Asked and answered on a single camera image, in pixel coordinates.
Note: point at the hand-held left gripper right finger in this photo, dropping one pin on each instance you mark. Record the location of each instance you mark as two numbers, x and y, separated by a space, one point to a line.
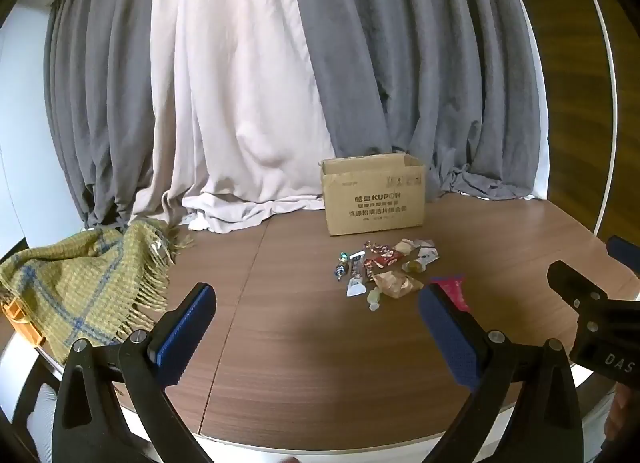
447 333

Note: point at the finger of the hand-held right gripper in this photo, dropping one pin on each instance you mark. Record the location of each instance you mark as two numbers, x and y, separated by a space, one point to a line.
570 279
625 253

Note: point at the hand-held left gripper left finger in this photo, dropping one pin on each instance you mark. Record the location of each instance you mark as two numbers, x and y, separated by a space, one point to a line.
187 323

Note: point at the pink snack packet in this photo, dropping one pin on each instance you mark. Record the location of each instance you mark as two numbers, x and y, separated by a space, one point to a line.
452 290

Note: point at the yellow-green candy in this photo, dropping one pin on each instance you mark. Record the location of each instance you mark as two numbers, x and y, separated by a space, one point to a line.
412 266

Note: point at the white snack packet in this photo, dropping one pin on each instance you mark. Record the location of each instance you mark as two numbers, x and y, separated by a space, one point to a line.
425 244
428 258

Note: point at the pale green candy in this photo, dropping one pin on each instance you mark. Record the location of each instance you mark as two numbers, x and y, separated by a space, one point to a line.
373 299

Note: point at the beige snack packet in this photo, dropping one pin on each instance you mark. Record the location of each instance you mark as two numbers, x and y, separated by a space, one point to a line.
404 246

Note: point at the red snack packet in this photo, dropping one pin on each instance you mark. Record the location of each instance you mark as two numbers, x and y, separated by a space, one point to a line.
385 257

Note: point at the shiny foil candy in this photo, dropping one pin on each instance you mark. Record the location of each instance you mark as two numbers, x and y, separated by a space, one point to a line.
370 269

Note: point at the small white sachet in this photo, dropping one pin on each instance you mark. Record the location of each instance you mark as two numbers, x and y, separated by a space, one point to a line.
356 288

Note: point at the purple foil candy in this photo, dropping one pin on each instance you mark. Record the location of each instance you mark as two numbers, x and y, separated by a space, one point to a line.
377 245

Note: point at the white stick packet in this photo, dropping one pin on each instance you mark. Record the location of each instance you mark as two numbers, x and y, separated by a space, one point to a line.
356 257

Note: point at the blue foil candy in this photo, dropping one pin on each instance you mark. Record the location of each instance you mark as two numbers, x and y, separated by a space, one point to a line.
339 270

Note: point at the green foil candy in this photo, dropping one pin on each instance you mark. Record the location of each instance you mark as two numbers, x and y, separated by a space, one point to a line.
343 256

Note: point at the brown cardboard box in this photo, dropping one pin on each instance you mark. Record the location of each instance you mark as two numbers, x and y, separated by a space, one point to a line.
370 203

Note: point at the person's right hand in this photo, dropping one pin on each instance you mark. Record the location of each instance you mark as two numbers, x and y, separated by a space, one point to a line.
616 413

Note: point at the yellow plaid fringed blanket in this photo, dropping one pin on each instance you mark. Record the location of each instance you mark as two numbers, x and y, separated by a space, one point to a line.
75 278

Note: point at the white curved tube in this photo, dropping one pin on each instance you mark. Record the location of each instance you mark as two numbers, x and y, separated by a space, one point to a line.
610 93

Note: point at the orange plastic crate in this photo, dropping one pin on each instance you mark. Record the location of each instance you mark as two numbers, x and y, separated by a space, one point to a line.
22 323

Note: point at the grey curtain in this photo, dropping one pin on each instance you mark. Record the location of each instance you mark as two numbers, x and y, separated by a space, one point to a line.
425 68
110 108

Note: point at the beige curtain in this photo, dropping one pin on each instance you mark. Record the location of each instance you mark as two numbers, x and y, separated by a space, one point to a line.
240 93

